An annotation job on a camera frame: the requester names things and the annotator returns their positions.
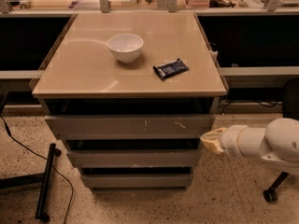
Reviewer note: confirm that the grey drawer cabinet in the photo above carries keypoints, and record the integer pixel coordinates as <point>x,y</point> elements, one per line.
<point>84,67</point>

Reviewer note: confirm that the grey top drawer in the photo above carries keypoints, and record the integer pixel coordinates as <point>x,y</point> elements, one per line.
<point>113,127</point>

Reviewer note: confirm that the grey middle drawer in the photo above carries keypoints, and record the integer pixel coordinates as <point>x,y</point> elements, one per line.
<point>135,153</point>

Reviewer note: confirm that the grey bottom drawer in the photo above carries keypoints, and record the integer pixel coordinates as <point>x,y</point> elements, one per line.
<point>137,178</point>

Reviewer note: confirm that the dark blue snack packet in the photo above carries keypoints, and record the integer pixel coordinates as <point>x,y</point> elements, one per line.
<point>168,70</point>

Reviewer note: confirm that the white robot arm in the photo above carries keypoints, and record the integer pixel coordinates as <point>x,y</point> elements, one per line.
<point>276,145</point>

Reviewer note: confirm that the white ceramic bowl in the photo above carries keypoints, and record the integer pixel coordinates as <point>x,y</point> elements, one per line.
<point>126,48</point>

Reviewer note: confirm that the grey drawer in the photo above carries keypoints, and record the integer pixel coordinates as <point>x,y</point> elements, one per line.
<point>137,178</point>
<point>135,153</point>
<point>113,127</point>

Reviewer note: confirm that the black office chair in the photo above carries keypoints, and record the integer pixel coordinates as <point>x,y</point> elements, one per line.
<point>290,109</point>

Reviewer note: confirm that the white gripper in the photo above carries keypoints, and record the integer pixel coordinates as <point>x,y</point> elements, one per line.
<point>230,139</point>

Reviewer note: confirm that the black stand base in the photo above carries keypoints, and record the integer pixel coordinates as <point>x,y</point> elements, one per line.
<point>42,178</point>

